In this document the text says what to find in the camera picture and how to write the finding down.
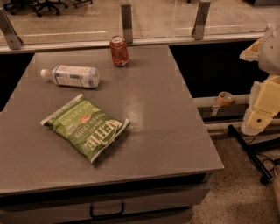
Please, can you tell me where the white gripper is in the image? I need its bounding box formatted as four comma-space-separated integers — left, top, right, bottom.
239, 17, 280, 136

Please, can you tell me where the red coke can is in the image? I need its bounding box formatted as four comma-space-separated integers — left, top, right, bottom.
109, 36, 129, 67

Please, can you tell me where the green jalapeno chip bag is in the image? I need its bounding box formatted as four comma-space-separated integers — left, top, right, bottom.
40, 94, 130, 164

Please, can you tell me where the grey cabinet drawer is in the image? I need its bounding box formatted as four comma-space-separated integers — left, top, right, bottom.
0, 183, 210, 224

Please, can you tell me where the clear plastic water bottle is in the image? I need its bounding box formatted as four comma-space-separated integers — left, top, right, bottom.
40, 65, 100, 88

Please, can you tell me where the black office chair base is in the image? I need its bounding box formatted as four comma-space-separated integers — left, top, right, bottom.
2, 0, 94, 17

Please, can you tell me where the right metal bracket post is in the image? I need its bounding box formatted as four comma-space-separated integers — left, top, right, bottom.
192, 0, 211, 40

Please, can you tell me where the metal bracket post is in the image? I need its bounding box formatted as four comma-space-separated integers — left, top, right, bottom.
121, 4, 133, 44
0, 8, 23, 50
192, 0, 211, 40

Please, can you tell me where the middle metal bracket post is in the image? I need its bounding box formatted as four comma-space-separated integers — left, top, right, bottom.
121, 4, 133, 44

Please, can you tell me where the black drawer handle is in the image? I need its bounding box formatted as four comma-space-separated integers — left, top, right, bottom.
89, 202, 125, 220

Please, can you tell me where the left metal bracket post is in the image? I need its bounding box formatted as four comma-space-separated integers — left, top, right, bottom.
0, 8, 23, 50

